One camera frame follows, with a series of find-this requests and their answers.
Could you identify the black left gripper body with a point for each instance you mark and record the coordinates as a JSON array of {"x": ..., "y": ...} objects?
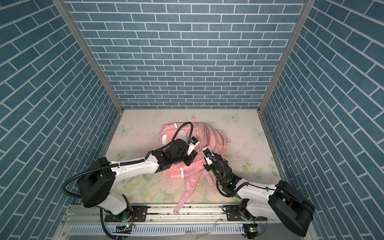
[{"x": 188, "y": 159}]

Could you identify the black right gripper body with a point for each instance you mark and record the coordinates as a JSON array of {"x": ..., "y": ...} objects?
[{"x": 208, "y": 167}]

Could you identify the pink student backpack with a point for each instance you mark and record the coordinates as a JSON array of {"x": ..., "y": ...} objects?
[{"x": 188, "y": 143}]

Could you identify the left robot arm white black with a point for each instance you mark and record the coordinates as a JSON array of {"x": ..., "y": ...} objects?
[{"x": 95, "y": 185}]

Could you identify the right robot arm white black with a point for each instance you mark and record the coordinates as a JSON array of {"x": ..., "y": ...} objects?
[{"x": 281, "y": 201}]

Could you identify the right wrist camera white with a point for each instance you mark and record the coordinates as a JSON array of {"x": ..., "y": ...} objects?
[{"x": 207, "y": 154}]

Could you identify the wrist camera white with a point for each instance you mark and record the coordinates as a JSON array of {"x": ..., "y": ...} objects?
[
  {"x": 194, "y": 142},
  {"x": 207, "y": 154}
]

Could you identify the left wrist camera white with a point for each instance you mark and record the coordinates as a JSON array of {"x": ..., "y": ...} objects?
[{"x": 194, "y": 142}]

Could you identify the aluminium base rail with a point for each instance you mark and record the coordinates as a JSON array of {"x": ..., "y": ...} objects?
[{"x": 159, "y": 220}]

